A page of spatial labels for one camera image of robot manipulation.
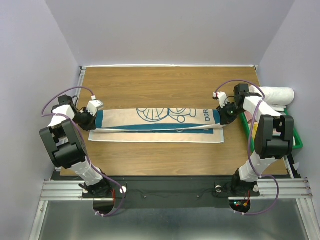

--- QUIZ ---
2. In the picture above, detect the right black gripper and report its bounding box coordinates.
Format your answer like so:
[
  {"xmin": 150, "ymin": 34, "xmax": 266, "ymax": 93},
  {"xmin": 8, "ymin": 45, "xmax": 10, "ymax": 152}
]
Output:
[{"xmin": 216, "ymin": 100, "xmax": 246, "ymax": 125}]

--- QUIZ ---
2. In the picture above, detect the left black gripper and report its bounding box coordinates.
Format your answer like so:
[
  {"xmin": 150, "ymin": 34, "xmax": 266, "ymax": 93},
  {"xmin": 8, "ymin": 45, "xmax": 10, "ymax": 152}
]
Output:
[{"xmin": 72, "ymin": 107, "xmax": 98, "ymax": 132}]

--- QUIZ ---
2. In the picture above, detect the teal and cream Doraemon towel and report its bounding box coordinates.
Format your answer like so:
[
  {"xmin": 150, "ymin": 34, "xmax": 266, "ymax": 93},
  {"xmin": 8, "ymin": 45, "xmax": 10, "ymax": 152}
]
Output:
[{"xmin": 88, "ymin": 108, "xmax": 225, "ymax": 144}]

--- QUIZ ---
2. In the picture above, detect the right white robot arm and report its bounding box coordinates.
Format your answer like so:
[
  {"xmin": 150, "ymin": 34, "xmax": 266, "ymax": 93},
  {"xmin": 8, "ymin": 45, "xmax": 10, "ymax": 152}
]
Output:
[{"xmin": 213, "ymin": 81, "xmax": 294, "ymax": 195}]

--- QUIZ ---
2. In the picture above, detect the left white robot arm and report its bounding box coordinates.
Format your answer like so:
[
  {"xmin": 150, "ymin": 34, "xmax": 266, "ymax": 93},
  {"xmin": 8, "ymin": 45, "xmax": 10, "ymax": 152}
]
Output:
[{"xmin": 39, "ymin": 95, "xmax": 112, "ymax": 198}]

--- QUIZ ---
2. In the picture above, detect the pink rolled towel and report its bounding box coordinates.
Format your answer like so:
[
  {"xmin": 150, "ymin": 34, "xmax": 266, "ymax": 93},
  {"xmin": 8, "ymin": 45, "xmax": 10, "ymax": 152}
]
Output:
[{"xmin": 244, "ymin": 111, "xmax": 253, "ymax": 124}]

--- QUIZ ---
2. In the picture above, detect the yellow rolled towel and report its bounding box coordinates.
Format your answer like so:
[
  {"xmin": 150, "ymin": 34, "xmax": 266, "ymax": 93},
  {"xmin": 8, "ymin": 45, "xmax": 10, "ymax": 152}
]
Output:
[{"xmin": 252, "ymin": 122, "xmax": 258, "ymax": 139}]

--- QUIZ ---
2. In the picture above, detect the white rolled towel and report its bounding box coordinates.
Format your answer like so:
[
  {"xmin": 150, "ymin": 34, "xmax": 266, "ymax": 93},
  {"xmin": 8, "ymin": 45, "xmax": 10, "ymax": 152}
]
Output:
[{"xmin": 249, "ymin": 85, "xmax": 295, "ymax": 107}]

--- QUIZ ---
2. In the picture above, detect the green plastic tray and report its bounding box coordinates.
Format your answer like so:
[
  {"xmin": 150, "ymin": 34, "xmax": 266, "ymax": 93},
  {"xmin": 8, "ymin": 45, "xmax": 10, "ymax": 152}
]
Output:
[{"xmin": 239, "ymin": 113, "xmax": 304, "ymax": 152}]

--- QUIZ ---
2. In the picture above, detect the circuit board with leds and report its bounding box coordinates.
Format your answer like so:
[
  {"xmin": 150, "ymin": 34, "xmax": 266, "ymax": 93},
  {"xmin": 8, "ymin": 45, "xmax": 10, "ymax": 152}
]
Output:
[{"xmin": 229, "ymin": 199, "xmax": 251, "ymax": 213}]

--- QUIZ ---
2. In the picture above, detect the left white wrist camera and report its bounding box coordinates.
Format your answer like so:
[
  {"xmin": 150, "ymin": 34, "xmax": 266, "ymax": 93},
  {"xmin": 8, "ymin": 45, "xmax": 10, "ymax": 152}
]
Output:
[{"xmin": 86, "ymin": 100, "xmax": 104, "ymax": 116}]

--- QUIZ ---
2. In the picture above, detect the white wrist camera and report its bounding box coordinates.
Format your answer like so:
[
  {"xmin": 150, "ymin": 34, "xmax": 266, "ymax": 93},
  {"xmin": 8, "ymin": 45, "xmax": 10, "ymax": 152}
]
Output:
[
  {"xmin": 212, "ymin": 91, "xmax": 227, "ymax": 108},
  {"xmin": 86, "ymin": 100, "xmax": 104, "ymax": 116}
]

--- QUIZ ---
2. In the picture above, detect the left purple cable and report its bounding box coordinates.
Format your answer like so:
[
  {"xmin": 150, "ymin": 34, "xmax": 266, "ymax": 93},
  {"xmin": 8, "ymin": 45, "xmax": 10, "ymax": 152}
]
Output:
[{"xmin": 41, "ymin": 86, "xmax": 127, "ymax": 218}]

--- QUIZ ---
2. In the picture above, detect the purple cable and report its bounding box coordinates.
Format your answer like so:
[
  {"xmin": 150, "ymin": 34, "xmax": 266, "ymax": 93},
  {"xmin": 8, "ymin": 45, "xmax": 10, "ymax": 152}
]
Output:
[
  {"xmin": 214, "ymin": 79, "xmax": 280, "ymax": 216},
  {"xmin": 41, "ymin": 86, "xmax": 127, "ymax": 218}
]

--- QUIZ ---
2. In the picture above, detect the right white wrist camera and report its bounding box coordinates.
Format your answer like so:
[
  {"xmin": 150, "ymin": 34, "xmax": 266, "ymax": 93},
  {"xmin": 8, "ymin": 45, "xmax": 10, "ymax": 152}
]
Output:
[{"xmin": 212, "ymin": 91, "xmax": 227, "ymax": 108}]

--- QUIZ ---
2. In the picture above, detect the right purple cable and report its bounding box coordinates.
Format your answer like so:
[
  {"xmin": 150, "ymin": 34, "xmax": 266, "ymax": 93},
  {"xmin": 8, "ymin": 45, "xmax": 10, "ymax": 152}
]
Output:
[{"xmin": 214, "ymin": 79, "xmax": 280, "ymax": 216}]

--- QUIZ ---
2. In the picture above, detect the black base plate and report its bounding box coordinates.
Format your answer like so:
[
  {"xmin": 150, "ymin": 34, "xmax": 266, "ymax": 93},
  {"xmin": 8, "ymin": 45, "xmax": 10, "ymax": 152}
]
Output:
[{"xmin": 82, "ymin": 175, "xmax": 261, "ymax": 210}]

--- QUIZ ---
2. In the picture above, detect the aluminium frame rail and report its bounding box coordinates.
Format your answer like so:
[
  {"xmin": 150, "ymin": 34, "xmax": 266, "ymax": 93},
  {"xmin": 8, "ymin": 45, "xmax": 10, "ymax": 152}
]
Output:
[{"xmin": 30, "ymin": 66, "xmax": 318, "ymax": 240}]

